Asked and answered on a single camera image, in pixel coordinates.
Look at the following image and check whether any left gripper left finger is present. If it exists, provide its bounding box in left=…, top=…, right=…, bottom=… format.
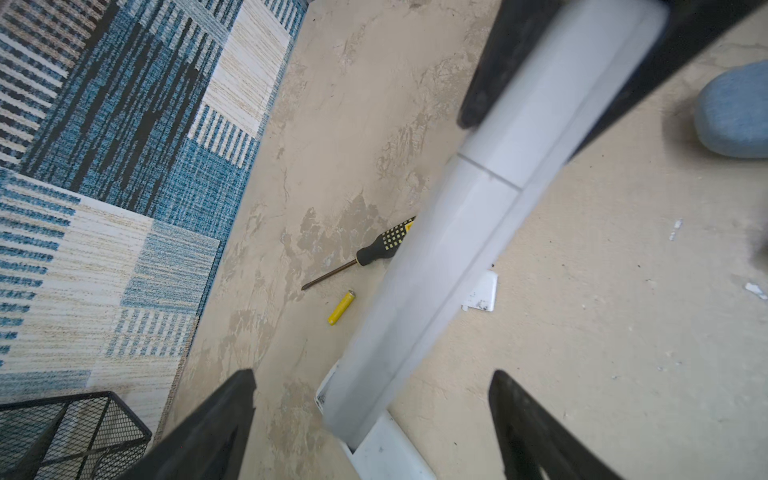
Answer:
left=121, top=369, right=257, bottom=479

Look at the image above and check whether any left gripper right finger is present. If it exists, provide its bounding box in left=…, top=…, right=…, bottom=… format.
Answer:
left=488, top=370, right=620, bottom=480

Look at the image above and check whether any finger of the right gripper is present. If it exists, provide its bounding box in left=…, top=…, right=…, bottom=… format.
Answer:
left=457, top=0, right=565, bottom=129
left=574, top=0, right=766, bottom=154

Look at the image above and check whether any white remote with green buttons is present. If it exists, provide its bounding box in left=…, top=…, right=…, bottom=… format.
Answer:
left=323, top=1, right=669, bottom=449

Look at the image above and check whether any white remote with red buttons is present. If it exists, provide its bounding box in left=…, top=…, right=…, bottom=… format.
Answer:
left=314, top=359, right=439, bottom=480

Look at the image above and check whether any white battery cover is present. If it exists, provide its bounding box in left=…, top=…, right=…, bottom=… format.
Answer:
left=461, top=270, right=498, bottom=312

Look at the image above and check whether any yellow battery one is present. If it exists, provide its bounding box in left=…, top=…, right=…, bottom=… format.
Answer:
left=328, top=290, right=356, bottom=326

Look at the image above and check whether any black yellow handled screwdriver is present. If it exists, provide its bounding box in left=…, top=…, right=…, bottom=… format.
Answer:
left=301, top=216, right=416, bottom=291

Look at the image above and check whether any blue grey fabric case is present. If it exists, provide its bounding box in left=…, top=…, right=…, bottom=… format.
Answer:
left=694, top=61, right=767, bottom=159

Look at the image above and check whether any black wire shelf rack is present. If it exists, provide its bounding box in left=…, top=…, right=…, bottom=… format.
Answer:
left=1, top=391, right=152, bottom=479

